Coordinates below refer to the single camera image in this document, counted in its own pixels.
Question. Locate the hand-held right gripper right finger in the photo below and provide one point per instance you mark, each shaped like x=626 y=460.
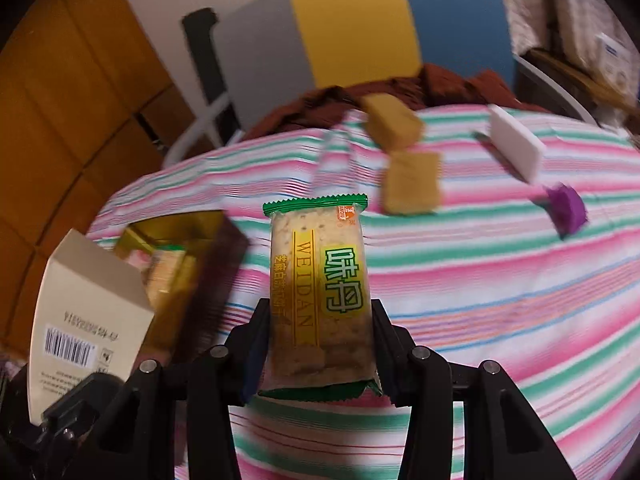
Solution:
x=387 y=360

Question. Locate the dark red cloth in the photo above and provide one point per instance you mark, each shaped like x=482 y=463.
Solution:
x=450 y=85

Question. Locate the gold metal tin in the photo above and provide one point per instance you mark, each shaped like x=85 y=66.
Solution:
x=210 y=280

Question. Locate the pink green striped tablecloth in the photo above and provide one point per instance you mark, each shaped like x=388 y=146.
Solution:
x=500 y=310

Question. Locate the small purple object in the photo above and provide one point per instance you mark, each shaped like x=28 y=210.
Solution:
x=565 y=207

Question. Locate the black upright frame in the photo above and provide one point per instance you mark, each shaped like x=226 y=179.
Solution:
x=200 y=50

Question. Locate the cream box with green label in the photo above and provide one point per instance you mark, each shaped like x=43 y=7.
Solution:
x=85 y=300

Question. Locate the white blue carton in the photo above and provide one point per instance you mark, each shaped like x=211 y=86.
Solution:
x=615 y=65

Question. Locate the white rectangular block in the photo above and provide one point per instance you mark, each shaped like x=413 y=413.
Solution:
x=515 y=142

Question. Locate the yellow sponge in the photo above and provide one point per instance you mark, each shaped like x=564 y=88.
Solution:
x=390 y=120
x=412 y=182

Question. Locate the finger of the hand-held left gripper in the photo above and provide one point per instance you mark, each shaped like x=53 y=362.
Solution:
x=85 y=400

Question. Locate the green edged cracker packet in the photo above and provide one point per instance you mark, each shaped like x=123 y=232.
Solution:
x=320 y=280

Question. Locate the grey yellow blue chair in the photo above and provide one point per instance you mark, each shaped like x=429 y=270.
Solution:
x=350 y=25

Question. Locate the patterned white curtain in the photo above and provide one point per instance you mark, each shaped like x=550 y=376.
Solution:
x=530 y=0

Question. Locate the wooden wardrobe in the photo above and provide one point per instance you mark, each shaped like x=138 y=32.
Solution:
x=75 y=110

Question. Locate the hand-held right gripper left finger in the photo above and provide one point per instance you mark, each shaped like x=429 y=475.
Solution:
x=255 y=360

